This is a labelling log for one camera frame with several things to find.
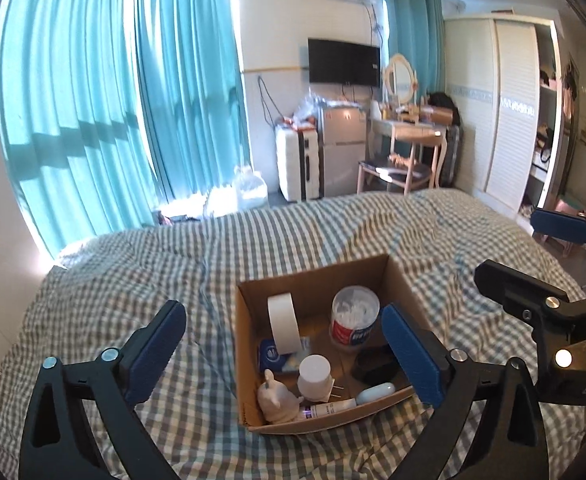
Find black wall television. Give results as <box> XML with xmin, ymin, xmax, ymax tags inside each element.
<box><xmin>307</xmin><ymin>38</ymin><xmax>381</xmax><ymax>88</ymax></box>

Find wooden vanity desk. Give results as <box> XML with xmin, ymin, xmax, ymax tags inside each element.
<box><xmin>372</xmin><ymin>119</ymin><xmax>447</xmax><ymax>195</ymax></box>

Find wooden chair black seat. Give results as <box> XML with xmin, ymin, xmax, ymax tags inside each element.
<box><xmin>356</xmin><ymin>130</ymin><xmax>446</xmax><ymax>195</ymax></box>

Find clear plastic bag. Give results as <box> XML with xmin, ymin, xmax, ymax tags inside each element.
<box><xmin>232</xmin><ymin>166</ymin><xmax>268</xmax><ymax>211</ymax></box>

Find oval vanity mirror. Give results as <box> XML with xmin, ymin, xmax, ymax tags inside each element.
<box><xmin>383</xmin><ymin>54</ymin><xmax>419</xmax><ymax>106</ymax></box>

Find teal window curtain left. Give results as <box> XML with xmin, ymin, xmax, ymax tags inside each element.
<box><xmin>0</xmin><ymin>0</ymin><xmax>156</xmax><ymax>255</ymax></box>

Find white louvered wardrobe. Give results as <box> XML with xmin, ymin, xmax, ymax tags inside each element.
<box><xmin>445</xmin><ymin>13</ymin><xmax>563</xmax><ymax>228</ymax></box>

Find blue tissue packet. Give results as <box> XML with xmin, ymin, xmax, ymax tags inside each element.
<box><xmin>257</xmin><ymin>337</ymin><xmax>311</xmax><ymax>374</ymax></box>

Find white tape roll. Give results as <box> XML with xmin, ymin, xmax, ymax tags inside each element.
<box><xmin>267</xmin><ymin>292</ymin><xmax>302</xmax><ymax>354</ymax></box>

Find white hard suitcase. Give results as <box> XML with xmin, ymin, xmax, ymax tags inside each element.
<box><xmin>275</xmin><ymin>125</ymin><xmax>320</xmax><ymax>202</ymax></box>

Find brown cardboard box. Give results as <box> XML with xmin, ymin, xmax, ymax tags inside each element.
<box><xmin>235</xmin><ymin>254</ymin><xmax>431</xmax><ymax>436</ymax></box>

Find checkered bed duvet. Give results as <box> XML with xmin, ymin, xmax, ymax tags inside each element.
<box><xmin>0</xmin><ymin>190</ymin><xmax>584</xmax><ymax>479</ymax></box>

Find white earbuds case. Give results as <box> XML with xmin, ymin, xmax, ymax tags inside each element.
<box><xmin>355</xmin><ymin>382</ymin><xmax>396</xmax><ymax>405</ymax></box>

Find cream animal figurine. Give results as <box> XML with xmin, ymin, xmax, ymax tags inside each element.
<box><xmin>256</xmin><ymin>370</ymin><xmax>304</xmax><ymax>425</ymax></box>

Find teal curtain by wardrobe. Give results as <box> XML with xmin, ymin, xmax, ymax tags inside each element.
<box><xmin>384</xmin><ymin>0</ymin><xmax>445</xmax><ymax>100</ymax></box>

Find white plug charger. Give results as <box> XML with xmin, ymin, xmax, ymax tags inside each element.
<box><xmin>297</xmin><ymin>354</ymin><xmax>343</xmax><ymax>403</ymax></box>

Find small ointment tube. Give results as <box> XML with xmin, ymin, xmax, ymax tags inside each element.
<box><xmin>296</xmin><ymin>399</ymin><xmax>358</xmax><ymax>420</ymax></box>

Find teal window curtain right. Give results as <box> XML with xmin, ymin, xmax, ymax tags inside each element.
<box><xmin>134</xmin><ymin>0</ymin><xmax>250</xmax><ymax>202</ymax></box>

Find silver mini fridge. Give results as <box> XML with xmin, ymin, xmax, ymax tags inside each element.
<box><xmin>318</xmin><ymin>106</ymin><xmax>367</xmax><ymax>197</ymax></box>

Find teal window curtain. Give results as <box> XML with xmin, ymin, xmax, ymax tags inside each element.
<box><xmin>134</xmin><ymin>0</ymin><xmax>250</xmax><ymax>202</ymax></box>
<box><xmin>0</xmin><ymin>0</ymin><xmax>156</xmax><ymax>255</ymax></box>

